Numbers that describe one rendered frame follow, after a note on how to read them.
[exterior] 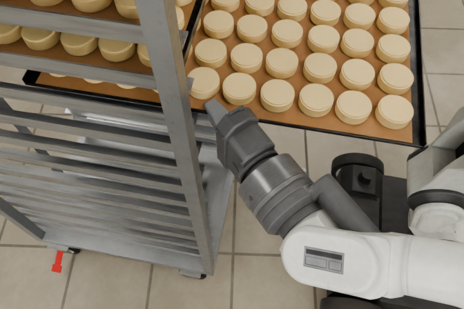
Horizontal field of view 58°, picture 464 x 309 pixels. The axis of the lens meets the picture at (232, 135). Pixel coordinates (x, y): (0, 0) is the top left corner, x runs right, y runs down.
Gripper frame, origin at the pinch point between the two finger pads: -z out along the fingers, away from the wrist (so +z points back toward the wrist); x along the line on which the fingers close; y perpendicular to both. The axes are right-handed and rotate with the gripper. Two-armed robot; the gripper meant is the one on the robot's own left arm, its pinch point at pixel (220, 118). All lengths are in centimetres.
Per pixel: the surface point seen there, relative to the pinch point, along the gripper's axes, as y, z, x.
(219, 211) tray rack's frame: -9, -18, -92
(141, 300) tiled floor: 30, -10, -107
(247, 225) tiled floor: -18, -11, -107
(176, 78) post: 5.5, -0.5, 12.7
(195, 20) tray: -3.9, -12.4, 7.3
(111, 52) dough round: 9.2, -13.0, 7.8
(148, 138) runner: 9.1, -8.6, -9.6
